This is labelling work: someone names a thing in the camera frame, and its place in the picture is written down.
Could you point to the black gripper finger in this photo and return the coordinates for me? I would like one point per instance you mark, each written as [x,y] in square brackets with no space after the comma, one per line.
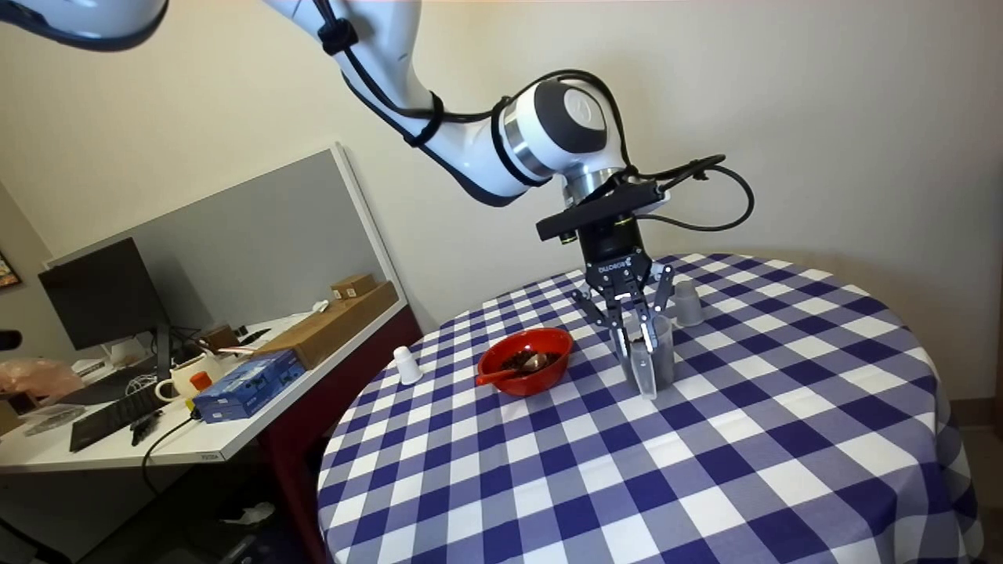
[606,322]
[663,293]

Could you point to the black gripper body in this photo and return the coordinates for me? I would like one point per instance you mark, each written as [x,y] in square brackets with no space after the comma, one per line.
[615,264]

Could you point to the clear plastic cup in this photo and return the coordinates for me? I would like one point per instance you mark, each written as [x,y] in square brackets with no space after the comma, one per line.
[639,355]

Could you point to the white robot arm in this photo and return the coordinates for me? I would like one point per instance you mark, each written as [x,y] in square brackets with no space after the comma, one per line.
[130,109]

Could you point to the orange bowl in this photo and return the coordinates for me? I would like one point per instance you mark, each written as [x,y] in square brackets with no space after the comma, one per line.
[556,343]

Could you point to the orange spoon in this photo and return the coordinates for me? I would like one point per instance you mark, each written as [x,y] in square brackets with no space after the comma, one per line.
[517,366]

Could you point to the blue white checkered tablecloth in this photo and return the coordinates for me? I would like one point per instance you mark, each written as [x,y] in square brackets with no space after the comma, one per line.
[804,428]

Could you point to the small white bottle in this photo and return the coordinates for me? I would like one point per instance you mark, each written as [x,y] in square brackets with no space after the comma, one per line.
[404,366]

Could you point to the cardboard box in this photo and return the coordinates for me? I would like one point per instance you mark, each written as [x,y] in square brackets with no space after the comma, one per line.
[353,304]

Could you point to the grey partition panel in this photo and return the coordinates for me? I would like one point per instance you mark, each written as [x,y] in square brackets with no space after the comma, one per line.
[263,250]

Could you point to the blue box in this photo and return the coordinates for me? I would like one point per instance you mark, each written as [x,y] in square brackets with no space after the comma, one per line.
[249,387]

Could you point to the white mug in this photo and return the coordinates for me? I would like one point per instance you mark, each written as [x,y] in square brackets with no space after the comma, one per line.
[181,385]

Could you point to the black monitor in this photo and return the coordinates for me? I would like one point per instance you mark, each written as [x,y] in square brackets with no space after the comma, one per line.
[103,295]

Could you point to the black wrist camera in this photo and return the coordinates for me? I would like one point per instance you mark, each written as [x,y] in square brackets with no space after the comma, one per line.
[611,201]

